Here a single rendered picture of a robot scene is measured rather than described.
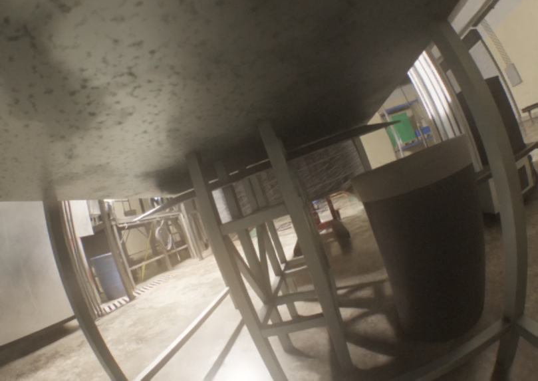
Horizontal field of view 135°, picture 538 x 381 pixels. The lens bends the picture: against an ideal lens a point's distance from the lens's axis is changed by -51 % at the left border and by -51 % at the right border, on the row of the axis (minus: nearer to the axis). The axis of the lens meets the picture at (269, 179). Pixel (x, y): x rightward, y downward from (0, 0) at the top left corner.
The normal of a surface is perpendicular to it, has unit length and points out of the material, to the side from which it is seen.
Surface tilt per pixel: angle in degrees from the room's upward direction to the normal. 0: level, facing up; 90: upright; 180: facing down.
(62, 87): 180
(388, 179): 91
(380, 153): 90
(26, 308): 90
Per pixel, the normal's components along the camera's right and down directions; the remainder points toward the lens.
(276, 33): 0.33, 0.94
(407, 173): -0.63, 0.15
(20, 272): 0.93, -0.34
